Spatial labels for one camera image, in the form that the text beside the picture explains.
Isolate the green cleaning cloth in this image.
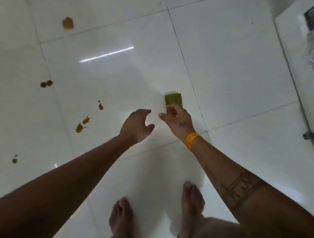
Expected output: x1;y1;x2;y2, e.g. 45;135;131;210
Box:
165;93;183;114

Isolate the person's right leg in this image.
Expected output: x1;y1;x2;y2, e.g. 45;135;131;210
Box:
177;214;247;238

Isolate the person's right forearm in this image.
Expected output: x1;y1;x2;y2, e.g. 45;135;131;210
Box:
190;137;314;238

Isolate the yellow thread wristband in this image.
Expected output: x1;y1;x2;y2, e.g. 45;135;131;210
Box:
184;132;203;151

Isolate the person's left foot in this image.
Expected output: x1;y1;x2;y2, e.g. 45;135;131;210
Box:
109;197;134;238

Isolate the person's right hand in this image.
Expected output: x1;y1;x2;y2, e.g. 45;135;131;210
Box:
158;104;197;143

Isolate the person's foot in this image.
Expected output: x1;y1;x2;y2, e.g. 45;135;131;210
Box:
109;197;134;238
181;181;205;221

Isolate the group of brown floor stains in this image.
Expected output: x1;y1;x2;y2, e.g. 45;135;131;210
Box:
11;16;104;164

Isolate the person's left forearm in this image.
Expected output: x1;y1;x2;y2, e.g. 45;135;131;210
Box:
0;134;138;238

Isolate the person's right foot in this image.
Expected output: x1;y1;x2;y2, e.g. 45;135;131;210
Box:
181;181;205;221

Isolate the person's left hand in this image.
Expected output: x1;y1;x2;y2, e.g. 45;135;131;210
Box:
118;109;155;145

